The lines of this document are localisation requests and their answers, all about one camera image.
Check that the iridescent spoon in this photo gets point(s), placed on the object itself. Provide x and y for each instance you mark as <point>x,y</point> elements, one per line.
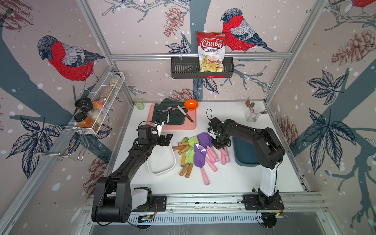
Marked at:
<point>165,111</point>

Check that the orange plastic bowl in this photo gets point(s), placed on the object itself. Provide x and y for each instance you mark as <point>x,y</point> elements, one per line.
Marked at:
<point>191,104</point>

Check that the teal storage tray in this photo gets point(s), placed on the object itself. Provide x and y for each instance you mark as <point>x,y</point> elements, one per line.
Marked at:
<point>244,153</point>

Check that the orange spice jar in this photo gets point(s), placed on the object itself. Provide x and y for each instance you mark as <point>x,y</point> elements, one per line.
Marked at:
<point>85,121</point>

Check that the Chuba cassava chips bag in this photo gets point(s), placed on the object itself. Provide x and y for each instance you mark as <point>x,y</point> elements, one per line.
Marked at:
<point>211,51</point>

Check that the black lid spice jar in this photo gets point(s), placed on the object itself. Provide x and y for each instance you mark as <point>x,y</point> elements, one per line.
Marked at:
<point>84,104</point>

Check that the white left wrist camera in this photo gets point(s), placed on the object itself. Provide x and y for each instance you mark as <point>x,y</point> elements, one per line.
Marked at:
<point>159,125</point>

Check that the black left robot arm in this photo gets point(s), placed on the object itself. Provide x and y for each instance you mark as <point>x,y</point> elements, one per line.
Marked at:
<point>112,198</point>

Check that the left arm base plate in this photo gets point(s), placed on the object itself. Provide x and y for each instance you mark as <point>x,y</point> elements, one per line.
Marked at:
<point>157,203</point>

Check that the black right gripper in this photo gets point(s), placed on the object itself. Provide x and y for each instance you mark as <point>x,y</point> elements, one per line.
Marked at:
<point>218,146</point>

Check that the white handled knife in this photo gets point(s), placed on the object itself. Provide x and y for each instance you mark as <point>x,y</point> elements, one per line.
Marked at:
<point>185,114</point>

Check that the green shovel yellow handle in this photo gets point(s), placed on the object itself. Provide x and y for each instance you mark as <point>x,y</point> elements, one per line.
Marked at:
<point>183,151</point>

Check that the black wire wall basket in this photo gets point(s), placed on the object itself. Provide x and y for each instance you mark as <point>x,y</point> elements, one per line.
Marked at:
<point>188,67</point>

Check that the white wire spice rack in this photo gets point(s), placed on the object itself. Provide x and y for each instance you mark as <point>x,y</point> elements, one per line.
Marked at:
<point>102,99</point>

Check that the clear glass with cutlery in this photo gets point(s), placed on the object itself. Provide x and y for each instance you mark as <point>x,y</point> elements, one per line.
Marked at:
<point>255,109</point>

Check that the purple shovel pink handle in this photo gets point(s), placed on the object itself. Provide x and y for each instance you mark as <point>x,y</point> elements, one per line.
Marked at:
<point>199,162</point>
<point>204,140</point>
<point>224,155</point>

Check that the green shovel wooden handle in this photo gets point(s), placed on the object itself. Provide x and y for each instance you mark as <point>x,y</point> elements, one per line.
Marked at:
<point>188,166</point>
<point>186,144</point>

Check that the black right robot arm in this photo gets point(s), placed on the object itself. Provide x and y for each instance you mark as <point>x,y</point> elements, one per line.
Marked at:
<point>267,148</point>

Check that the metal spoon white handle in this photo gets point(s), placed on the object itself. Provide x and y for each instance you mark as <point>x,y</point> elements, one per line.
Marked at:
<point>168,114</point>

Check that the pink cutting board tray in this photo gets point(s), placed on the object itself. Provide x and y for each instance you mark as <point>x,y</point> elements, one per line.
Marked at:
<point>181,122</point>

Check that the small green glass cup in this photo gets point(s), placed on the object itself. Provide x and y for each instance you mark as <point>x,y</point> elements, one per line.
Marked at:
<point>139,104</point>

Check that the white storage tray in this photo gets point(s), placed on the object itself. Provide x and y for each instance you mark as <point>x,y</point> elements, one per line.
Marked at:
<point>162,160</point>

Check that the purple shovel front pink handle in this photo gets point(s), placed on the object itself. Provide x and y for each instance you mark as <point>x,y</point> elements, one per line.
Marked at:
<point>199,162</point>

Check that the dark green cloth napkin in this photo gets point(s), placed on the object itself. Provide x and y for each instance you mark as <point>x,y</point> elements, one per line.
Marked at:
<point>164,105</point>

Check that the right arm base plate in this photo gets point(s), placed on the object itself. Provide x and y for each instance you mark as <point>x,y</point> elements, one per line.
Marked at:
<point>253,202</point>

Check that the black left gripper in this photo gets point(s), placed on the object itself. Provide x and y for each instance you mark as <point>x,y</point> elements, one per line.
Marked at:
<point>162,142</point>

